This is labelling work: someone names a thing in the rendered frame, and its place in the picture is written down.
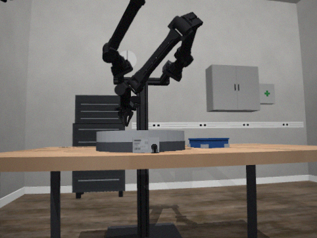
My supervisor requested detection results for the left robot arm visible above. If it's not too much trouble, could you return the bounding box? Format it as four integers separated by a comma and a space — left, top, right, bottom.
114, 12, 203, 108

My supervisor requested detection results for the blue open tray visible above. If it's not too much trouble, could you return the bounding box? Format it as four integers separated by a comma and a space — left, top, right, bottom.
188, 138, 229, 148

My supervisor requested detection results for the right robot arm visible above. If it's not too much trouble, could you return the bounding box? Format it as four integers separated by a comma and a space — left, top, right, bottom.
103, 0, 145, 76

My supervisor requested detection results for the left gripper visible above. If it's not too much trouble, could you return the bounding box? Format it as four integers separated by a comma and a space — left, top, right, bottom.
114, 107, 136, 127

